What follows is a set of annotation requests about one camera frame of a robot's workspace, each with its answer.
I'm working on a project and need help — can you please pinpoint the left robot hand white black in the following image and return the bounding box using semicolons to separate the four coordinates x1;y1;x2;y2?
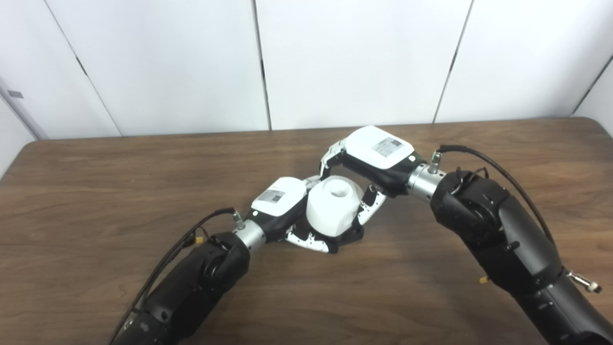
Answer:
246;176;341;254

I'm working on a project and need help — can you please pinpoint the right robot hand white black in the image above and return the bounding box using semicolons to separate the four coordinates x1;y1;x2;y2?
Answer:
319;126;428;227

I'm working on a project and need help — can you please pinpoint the round white piece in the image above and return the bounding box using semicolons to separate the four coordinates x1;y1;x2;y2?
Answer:
306;175;364;237

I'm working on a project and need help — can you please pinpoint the black holder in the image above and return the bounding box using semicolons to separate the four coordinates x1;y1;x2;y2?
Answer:
329;222;365;251

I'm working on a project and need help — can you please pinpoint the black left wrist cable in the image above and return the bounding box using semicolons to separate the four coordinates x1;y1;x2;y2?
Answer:
107;207;246;345

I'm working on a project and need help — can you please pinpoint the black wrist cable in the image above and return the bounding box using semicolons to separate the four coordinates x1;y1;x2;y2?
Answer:
430;144;557;246
107;207;246;345

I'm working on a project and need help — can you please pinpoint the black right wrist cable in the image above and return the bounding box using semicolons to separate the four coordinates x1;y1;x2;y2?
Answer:
430;144;557;246

